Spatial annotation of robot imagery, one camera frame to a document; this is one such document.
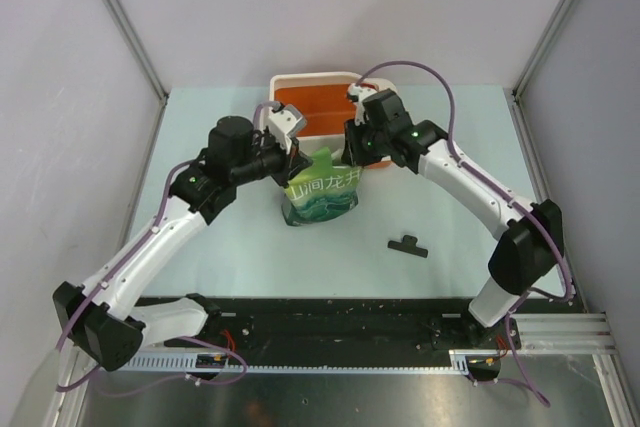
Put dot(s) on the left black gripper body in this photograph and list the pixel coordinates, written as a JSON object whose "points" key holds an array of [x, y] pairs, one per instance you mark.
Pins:
{"points": [[282, 161]]}

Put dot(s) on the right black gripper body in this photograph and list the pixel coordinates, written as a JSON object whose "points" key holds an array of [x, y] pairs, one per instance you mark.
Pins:
{"points": [[367, 144]]}

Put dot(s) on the green litter bag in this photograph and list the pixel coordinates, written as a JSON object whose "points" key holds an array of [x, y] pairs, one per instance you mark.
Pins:
{"points": [[324, 191]]}

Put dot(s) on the orange and cream litter box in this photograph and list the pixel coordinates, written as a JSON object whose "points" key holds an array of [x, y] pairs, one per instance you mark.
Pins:
{"points": [[321, 98]]}

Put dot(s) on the black bag clip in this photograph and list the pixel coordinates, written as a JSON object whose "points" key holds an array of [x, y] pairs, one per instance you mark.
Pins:
{"points": [[408, 245]]}

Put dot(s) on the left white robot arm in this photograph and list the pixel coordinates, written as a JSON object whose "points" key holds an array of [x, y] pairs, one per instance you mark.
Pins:
{"points": [[101, 315]]}

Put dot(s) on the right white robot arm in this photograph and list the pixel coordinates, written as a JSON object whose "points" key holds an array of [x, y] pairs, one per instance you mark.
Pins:
{"points": [[529, 235]]}

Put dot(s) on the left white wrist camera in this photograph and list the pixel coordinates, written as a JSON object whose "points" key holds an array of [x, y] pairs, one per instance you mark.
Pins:
{"points": [[284, 122]]}

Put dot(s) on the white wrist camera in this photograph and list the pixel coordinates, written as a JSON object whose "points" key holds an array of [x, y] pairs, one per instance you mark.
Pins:
{"points": [[357, 93], [284, 122]]}

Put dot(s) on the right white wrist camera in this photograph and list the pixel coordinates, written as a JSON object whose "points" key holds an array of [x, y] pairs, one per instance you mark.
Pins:
{"points": [[357, 93]]}

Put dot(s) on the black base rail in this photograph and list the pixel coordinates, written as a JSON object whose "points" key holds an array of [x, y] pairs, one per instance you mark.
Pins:
{"points": [[346, 332]]}

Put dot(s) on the white slotted cable duct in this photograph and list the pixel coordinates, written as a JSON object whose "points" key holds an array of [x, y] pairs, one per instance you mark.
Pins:
{"points": [[185, 362]]}

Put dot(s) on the left aluminium frame post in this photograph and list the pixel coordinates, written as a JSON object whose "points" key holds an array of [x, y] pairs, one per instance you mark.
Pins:
{"points": [[132, 40]]}

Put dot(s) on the aluminium frame post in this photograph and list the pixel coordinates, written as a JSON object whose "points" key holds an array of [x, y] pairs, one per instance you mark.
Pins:
{"points": [[548, 38], [132, 40]]}

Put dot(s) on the right aluminium frame post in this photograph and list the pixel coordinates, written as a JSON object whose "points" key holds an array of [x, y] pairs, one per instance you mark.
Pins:
{"points": [[548, 38]]}

